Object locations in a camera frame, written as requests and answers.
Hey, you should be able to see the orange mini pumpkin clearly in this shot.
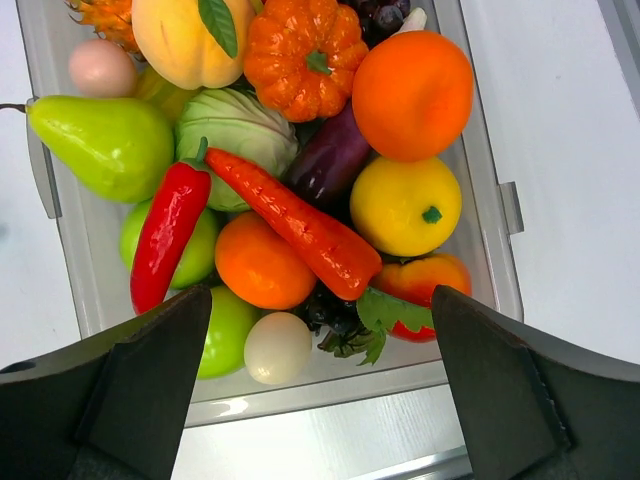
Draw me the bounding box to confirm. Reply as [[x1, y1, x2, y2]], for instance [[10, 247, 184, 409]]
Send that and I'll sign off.
[[244, 0, 369, 123]]

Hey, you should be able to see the green pear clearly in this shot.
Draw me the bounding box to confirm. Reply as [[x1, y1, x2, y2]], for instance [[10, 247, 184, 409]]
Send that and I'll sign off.
[[1, 95, 174, 204]]

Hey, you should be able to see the large orange fruit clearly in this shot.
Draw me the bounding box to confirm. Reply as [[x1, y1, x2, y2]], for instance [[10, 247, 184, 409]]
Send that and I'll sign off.
[[352, 30, 473, 162]]

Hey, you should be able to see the red chili pepper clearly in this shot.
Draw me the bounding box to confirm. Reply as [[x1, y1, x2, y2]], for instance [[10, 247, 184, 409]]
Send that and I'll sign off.
[[130, 138, 211, 315]]

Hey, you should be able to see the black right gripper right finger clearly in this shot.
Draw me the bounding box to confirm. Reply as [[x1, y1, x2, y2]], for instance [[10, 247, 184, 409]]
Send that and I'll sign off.
[[432, 286, 639, 479]]

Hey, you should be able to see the orange carrot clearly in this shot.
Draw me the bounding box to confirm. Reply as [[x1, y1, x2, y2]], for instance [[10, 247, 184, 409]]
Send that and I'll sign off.
[[204, 147, 383, 301]]

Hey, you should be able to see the yellow peach with leaf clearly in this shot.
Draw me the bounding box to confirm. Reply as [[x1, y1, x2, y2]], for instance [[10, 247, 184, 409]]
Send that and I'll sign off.
[[131, 1, 256, 90]]

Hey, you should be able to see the green cabbage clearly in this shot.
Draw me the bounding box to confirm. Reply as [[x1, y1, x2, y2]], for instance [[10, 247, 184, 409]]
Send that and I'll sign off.
[[173, 87, 301, 214]]

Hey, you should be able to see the yellow lemon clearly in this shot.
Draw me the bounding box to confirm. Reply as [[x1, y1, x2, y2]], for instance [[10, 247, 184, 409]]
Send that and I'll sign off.
[[349, 156, 462, 257]]

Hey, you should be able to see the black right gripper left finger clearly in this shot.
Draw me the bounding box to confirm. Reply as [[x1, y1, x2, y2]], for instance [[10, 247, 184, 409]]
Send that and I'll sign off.
[[1, 286, 212, 479]]

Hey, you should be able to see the green apple front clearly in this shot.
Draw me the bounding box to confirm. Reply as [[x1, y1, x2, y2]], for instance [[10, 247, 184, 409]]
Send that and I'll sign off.
[[197, 285, 261, 380]]

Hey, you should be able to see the pink egg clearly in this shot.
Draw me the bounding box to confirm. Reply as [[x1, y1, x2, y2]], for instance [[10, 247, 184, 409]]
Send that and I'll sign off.
[[68, 38, 137, 98]]

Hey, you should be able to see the red tomato with leaves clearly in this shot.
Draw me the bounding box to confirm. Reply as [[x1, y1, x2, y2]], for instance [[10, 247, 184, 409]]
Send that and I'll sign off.
[[356, 253, 472, 365]]

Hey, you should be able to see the purple grape bunch top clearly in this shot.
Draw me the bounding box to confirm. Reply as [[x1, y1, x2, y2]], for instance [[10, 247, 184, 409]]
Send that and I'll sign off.
[[341, 0, 411, 49]]

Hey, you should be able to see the clear plastic food bin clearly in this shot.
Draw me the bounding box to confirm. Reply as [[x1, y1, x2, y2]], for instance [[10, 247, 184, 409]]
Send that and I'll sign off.
[[16, 1, 523, 426]]

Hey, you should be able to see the purple eggplant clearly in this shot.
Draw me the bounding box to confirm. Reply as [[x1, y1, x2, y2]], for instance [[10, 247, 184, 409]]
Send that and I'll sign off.
[[282, 100, 372, 210]]

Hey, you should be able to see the dark grape bunch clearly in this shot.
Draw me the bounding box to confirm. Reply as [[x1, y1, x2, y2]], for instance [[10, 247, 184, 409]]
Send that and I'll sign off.
[[291, 282, 374, 358]]

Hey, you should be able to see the white egg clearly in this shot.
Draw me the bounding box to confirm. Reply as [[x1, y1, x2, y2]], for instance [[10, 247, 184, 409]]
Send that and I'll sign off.
[[244, 312, 312, 385]]

